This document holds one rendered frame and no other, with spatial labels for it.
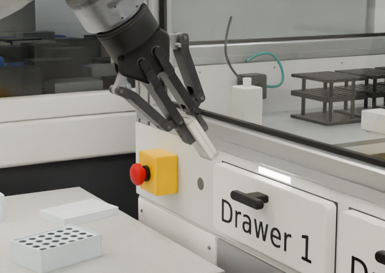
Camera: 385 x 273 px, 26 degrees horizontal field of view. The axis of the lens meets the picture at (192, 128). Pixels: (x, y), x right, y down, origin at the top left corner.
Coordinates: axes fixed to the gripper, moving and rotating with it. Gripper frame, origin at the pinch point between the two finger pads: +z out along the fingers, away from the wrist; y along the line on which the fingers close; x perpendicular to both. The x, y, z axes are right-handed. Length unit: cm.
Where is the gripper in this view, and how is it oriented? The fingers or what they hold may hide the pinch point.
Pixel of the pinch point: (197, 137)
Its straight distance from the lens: 114.5
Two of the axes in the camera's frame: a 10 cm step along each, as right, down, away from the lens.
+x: -5.0, -1.5, 8.5
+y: 7.1, -6.3, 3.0
